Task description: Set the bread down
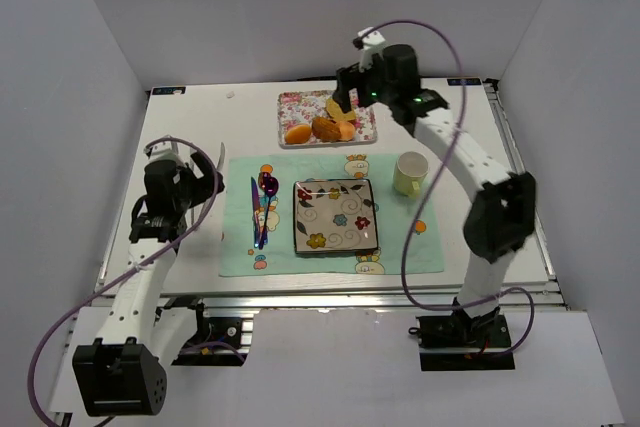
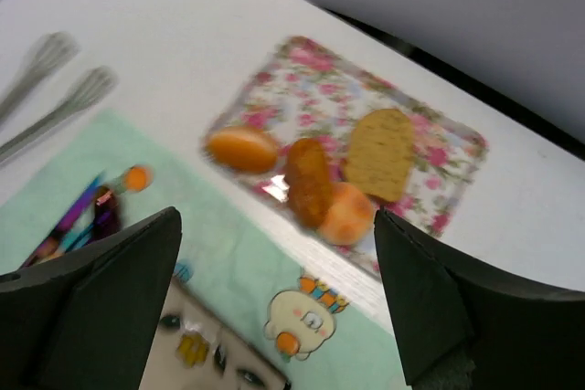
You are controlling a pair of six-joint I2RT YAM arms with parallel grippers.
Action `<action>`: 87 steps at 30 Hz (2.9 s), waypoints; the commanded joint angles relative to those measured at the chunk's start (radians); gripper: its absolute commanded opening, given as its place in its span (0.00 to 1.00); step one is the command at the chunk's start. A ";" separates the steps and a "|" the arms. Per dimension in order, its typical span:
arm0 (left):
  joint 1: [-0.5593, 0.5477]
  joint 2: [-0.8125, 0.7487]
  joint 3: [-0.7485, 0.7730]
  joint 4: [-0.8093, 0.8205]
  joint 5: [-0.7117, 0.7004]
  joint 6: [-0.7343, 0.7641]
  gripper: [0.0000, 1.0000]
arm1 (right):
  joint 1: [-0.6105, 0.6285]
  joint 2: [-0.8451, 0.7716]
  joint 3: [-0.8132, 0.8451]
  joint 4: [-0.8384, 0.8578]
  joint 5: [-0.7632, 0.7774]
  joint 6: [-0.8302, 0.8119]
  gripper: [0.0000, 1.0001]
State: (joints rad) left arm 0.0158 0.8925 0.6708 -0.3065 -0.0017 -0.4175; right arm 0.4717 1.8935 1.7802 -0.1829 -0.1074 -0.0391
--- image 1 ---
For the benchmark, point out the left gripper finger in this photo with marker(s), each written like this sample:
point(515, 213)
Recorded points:
point(211, 180)
point(221, 158)

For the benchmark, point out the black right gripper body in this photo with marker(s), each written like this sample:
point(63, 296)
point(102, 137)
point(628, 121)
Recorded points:
point(347, 85)

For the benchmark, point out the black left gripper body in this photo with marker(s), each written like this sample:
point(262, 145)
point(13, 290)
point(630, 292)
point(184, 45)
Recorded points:
point(201, 179)

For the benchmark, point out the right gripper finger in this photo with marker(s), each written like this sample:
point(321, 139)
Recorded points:
point(339, 96)
point(347, 112)

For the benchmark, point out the yellow bread slice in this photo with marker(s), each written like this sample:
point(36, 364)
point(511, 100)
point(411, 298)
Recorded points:
point(332, 109)

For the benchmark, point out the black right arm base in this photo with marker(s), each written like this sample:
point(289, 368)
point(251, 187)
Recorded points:
point(458, 343)

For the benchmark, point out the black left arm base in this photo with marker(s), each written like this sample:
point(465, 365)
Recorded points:
point(216, 340)

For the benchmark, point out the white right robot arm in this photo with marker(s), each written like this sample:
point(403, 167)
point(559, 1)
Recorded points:
point(502, 213)

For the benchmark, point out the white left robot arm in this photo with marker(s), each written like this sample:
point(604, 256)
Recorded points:
point(122, 372)

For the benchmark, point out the brown crusty bread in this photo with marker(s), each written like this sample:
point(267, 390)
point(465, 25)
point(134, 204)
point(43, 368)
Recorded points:
point(325, 129)

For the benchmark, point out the orange bun right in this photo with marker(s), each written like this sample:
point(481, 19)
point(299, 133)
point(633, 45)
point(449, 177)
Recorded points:
point(347, 131)

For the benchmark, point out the floral serving tray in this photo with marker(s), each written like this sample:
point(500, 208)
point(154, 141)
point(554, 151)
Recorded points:
point(301, 107)

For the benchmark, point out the iridescent purple spoon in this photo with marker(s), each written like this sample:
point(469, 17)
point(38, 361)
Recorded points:
point(270, 187)

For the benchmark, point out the orange round bun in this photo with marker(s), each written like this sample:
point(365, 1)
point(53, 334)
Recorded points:
point(298, 134)

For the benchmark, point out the iridescent blue knife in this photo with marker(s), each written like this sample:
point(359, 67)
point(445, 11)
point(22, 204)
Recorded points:
point(255, 208)

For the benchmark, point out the yellow mug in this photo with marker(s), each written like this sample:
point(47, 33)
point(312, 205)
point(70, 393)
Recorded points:
point(411, 169)

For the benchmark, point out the square floral plate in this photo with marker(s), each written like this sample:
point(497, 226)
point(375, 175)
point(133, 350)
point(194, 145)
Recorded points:
point(334, 217)

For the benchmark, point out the light green placemat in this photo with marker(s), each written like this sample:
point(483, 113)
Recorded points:
point(406, 242)

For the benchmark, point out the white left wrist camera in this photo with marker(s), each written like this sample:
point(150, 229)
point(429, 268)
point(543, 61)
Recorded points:
point(163, 151)

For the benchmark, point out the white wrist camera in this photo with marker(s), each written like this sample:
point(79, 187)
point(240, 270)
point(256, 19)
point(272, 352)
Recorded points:
point(368, 42)
point(163, 151)

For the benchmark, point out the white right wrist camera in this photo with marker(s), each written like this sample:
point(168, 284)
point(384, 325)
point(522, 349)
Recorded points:
point(368, 42)

